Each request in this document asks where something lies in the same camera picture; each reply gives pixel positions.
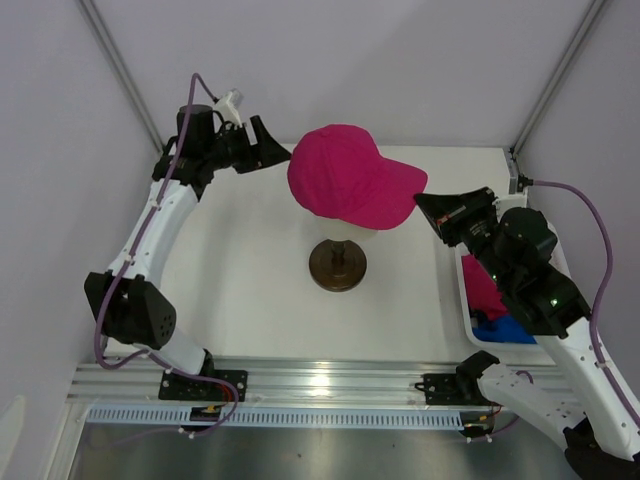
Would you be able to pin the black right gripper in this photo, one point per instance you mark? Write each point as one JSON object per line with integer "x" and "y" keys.
{"x": 449, "y": 212}

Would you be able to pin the white slotted cable duct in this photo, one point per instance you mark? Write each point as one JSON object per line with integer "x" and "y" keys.
{"x": 277, "y": 417}

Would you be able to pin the aluminium frame post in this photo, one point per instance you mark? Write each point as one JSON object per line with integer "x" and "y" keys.
{"x": 570, "y": 53}
{"x": 114, "y": 58}

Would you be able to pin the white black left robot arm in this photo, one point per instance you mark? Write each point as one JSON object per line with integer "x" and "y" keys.
{"x": 126, "y": 299}

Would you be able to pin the magenta baseball cap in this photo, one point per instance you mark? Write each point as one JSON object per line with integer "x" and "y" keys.
{"x": 337, "y": 172}

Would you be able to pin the left aluminium frame post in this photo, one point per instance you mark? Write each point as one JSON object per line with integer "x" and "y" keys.
{"x": 114, "y": 58}

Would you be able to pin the white plastic perforated basket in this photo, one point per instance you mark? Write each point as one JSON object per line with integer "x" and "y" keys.
{"x": 513, "y": 291}

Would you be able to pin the cream mannequin head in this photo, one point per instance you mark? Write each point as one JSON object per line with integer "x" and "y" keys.
{"x": 338, "y": 230}

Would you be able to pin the aluminium mounting rail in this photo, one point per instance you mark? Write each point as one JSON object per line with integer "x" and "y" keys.
{"x": 268, "y": 383}

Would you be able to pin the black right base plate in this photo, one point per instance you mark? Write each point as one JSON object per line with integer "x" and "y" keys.
{"x": 450, "y": 389}

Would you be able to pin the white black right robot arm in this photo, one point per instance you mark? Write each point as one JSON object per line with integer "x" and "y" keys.
{"x": 599, "y": 438}

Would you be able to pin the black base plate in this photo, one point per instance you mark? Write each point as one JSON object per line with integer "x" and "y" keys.
{"x": 220, "y": 385}
{"x": 450, "y": 389}

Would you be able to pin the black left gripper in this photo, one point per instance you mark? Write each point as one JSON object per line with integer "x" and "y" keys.
{"x": 270, "y": 152}

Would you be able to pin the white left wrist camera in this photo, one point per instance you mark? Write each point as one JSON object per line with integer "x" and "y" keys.
{"x": 231, "y": 105}

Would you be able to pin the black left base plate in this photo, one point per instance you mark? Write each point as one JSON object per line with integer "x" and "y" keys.
{"x": 220, "y": 385}

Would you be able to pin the blue cap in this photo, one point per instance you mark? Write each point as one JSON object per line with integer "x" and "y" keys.
{"x": 503, "y": 329}

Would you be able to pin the right aluminium frame post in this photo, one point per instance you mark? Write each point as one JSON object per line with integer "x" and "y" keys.
{"x": 570, "y": 53}

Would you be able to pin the brown wooden round stand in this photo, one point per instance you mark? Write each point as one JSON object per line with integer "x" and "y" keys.
{"x": 337, "y": 266}

